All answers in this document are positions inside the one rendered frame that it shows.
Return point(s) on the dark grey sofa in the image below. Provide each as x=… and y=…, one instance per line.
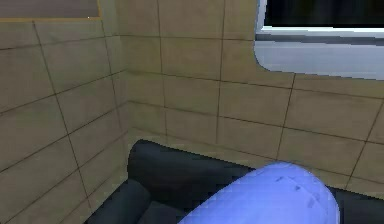
x=166, y=173

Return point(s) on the blue cushion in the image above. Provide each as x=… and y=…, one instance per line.
x=266, y=200

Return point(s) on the white framed window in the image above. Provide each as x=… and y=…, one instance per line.
x=320, y=50

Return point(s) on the framed wall picture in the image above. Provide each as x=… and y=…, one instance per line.
x=46, y=8

